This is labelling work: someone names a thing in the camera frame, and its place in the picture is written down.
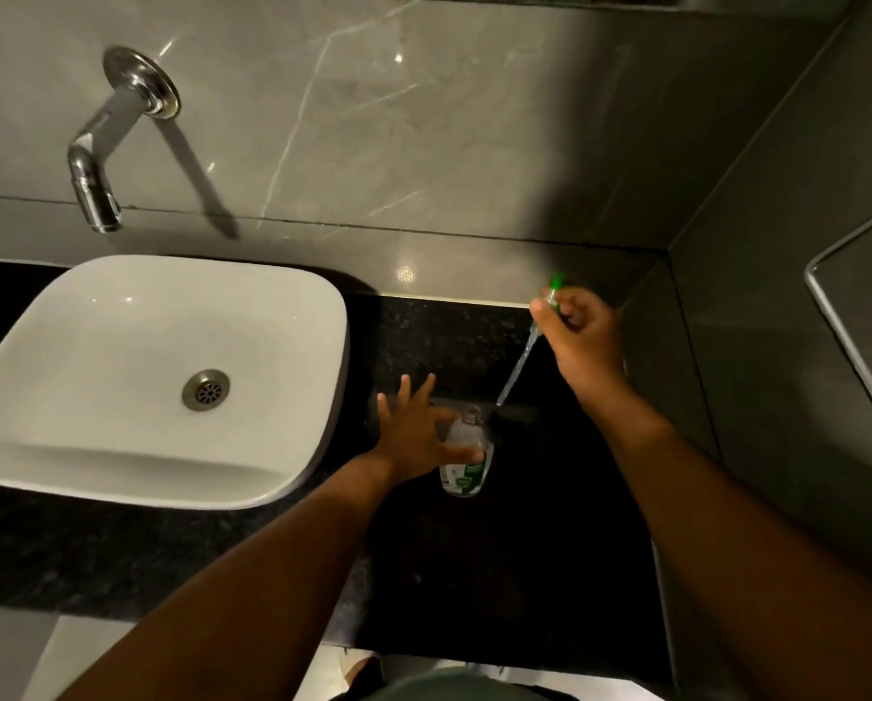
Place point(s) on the person's left hand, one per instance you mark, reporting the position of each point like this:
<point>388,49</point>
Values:
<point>410,441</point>

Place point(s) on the person's left thumb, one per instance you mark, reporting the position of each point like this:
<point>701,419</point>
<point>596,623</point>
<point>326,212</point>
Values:
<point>459,456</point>

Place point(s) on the person's left little finger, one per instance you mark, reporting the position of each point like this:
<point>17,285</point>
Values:
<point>384,412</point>

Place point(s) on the white ceramic wash basin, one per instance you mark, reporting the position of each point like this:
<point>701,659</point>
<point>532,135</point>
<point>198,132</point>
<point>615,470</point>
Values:
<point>151,379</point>

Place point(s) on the person's foot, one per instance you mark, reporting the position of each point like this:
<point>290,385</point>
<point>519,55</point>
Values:
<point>360,678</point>

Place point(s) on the person's right hand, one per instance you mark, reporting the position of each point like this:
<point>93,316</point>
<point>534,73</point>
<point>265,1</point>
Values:
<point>589,346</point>

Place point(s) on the grey green shirt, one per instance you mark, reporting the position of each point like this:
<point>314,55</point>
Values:
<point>465,686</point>

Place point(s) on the green pump head with tube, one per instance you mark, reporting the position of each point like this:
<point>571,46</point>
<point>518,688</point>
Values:
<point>521,361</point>

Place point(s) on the person's left middle finger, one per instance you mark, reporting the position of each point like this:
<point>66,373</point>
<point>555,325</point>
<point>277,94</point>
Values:
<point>424,395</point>

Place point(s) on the metal framed glass panel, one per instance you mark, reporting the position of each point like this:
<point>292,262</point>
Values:
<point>848,335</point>

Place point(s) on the person's right fingers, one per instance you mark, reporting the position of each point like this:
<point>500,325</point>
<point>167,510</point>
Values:
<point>563,313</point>

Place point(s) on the chrome wall faucet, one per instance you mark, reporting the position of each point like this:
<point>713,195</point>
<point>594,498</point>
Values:
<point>103,138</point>

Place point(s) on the metal basin drain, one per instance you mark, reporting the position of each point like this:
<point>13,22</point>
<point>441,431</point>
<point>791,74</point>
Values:
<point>206,390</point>

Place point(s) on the person's left forearm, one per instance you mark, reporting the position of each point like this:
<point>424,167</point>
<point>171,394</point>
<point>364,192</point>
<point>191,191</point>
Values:
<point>260,591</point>

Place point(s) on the person's right forearm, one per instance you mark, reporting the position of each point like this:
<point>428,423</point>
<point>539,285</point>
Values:
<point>735,569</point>

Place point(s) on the clear soap bottle green label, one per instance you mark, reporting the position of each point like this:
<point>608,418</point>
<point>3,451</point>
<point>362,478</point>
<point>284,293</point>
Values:
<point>467,474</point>

